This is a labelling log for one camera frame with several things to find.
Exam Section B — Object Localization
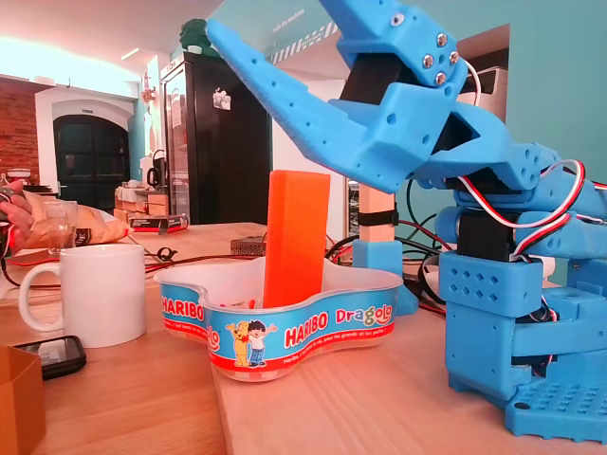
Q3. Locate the perforated metal box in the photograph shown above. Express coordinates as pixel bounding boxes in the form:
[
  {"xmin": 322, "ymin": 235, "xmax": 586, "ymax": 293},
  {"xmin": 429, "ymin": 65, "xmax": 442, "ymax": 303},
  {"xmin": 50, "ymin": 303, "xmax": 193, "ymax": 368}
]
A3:
[{"xmin": 230, "ymin": 234, "xmax": 267, "ymax": 257}]

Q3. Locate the dark arched door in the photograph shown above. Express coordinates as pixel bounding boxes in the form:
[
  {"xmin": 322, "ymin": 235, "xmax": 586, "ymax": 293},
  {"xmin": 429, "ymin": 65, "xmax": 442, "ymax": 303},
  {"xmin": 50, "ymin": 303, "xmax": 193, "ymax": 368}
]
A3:
[{"xmin": 52, "ymin": 114, "xmax": 131, "ymax": 209}]

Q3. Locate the orange half-round block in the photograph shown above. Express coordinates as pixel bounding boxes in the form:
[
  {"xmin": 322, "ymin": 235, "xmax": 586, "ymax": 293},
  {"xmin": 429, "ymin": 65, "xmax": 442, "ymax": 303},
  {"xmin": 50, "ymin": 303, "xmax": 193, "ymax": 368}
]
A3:
[{"xmin": 263, "ymin": 170, "xmax": 332, "ymax": 309}]

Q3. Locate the person's hand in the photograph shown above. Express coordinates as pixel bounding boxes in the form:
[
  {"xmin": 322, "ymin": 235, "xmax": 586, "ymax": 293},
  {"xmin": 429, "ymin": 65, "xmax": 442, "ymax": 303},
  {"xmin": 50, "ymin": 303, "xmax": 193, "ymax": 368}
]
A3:
[{"xmin": 0, "ymin": 179, "xmax": 37, "ymax": 248}]

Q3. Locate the crumpled chips bag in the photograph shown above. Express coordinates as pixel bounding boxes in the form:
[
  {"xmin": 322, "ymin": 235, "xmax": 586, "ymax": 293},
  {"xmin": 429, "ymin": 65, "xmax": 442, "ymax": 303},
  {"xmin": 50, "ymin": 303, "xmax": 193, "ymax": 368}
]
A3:
[{"xmin": 21, "ymin": 189, "xmax": 135, "ymax": 250}]

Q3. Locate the black strap band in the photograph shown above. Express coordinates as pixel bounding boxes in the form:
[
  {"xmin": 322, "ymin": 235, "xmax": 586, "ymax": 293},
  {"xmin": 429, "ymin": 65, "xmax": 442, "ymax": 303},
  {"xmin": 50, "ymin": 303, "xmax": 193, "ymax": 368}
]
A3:
[{"xmin": 357, "ymin": 210, "xmax": 399, "ymax": 228}]

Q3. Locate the red black braided cable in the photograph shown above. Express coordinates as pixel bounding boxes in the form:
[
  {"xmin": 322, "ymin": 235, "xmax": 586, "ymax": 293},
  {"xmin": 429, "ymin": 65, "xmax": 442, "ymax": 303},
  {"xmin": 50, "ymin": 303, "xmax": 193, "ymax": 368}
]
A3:
[{"xmin": 7, "ymin": 234, "xmax": 267, "ymax": 274}]

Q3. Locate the green Yoda figure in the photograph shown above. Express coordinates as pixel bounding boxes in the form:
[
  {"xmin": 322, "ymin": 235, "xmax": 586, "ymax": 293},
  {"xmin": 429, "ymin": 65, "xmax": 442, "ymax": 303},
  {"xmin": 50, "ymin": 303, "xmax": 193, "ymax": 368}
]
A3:
[{"xmin": 178, "ymin": 17, "xmax": 213, "ymax": 58}]

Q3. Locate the clear drinking glass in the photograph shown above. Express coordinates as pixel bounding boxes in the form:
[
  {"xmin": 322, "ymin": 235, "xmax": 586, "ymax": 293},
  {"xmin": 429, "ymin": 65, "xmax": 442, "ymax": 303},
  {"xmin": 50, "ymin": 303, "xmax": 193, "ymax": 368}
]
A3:
[{"xmin": 43, "ymin": 200, "xmax": 80, "ymax": 257}]

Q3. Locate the red black flat box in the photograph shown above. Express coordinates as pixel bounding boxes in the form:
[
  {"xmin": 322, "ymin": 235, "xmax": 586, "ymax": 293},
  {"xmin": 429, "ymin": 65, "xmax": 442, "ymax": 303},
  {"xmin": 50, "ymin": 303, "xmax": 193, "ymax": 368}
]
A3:
[{"xmin": 127, "ymin": 212, "xmax": 191, "ymax": 234}]

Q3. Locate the wooden drawer box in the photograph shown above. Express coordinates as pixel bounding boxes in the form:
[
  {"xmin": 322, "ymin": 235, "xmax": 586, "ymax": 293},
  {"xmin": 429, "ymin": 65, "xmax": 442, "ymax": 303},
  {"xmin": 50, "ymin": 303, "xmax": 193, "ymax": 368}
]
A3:
[{"xmin": 115, "ymin": 184, "xmax": 171, "ymax": 220}]

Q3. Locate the black fridge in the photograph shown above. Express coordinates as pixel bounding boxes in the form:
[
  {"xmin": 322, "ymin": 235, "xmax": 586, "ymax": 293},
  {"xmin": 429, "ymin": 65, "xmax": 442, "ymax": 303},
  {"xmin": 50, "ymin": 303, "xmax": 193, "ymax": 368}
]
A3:
[{"xmin": 159, "ymin": 51, "xmax": 272, "ymax": 227}]

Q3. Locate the white printer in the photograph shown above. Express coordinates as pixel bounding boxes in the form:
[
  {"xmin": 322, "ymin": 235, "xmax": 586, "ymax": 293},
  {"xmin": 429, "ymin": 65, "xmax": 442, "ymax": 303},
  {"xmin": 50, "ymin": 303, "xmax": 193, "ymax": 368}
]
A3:
[{"xmin": 457, "ymin": 65, "xmax": 506, "ymax": 118}]

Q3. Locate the Haribo Dragolo candy tub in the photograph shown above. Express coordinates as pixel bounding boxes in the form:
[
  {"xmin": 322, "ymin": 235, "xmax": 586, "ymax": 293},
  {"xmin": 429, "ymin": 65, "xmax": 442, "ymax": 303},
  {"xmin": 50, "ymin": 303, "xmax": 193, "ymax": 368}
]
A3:
[{"xmin": 153, "ymin": 258, "xmax": 405, "ymax": 384}]

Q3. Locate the light wooden base board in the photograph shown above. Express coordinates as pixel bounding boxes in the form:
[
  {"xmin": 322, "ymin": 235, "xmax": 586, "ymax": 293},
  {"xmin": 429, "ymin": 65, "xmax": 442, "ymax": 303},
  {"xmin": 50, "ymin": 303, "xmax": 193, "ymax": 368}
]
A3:
[{"xmin": 208, "ymin": 283, "xmax": 607, "ymax": 455}]

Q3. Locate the black kettle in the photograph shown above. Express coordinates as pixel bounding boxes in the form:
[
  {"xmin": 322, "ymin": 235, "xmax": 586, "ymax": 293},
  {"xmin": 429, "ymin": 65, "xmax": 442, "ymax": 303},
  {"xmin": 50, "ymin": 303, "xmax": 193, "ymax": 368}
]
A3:
[{"xmin": 144, "ymin": 149, "xmax": 170, "ymax": 191}]

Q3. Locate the black smartphone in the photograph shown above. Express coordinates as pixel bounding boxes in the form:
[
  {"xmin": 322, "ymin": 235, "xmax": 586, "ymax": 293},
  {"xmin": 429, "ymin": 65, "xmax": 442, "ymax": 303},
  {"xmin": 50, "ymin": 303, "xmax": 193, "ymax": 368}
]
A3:
[{"xmin": 13, "ymin": 335, "xmax": 88, "ymax": 381}]

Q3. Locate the blue post base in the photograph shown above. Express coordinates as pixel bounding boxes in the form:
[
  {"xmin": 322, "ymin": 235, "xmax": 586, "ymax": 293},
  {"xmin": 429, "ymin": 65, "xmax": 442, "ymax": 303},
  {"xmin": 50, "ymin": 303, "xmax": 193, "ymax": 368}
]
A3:
[{"xmin": 352, "ymin": 238, "xmax": 421, "ymax": 318}]

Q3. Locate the white ceramic mug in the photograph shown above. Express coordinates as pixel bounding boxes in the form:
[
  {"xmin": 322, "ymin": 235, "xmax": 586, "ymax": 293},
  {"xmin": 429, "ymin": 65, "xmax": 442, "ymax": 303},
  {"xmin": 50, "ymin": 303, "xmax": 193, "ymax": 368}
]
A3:
[{"xmin": 17, "ymin": 244, "xmax": 147, "ymax": 350}]

